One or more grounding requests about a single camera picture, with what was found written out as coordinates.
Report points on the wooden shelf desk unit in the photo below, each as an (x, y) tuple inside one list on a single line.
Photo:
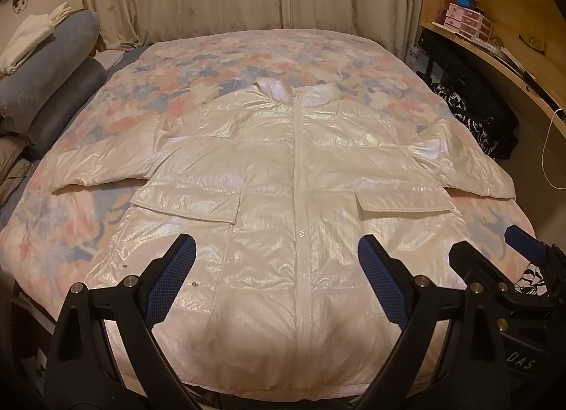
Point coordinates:
[(534, 32)]

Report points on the pastel cat-pattern bed blanket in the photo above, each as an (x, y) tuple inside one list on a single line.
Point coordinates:
[(57, 237)]

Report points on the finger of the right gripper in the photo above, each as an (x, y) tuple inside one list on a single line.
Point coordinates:
[(484, 282), (549, 259)]

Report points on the cream folded cloth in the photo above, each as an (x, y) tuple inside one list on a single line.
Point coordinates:
[(60, 13)]

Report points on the upper blue-grey rolled blanket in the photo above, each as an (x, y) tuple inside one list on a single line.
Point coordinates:
[(55, 59)]

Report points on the white printed box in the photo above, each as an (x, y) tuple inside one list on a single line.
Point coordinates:
[(417, 60)]

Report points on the cartoon face wall sticker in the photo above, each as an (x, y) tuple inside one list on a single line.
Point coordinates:
[(18, 6)]

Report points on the brown quilted pillow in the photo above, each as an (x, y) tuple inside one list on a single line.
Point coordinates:
[(15, 165)]

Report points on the pink drawer organizer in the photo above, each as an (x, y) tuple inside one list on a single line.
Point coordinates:
[(468, 23)]

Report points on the white folded towel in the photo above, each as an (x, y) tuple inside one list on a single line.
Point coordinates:
[(30, 33)]

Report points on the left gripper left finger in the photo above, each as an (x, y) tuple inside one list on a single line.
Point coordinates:
[(82, 372)]

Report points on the white shiny puffer jacket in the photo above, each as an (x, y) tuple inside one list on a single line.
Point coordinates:
[(277, 185)]

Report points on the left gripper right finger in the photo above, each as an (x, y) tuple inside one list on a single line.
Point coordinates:
[(413, 303)]

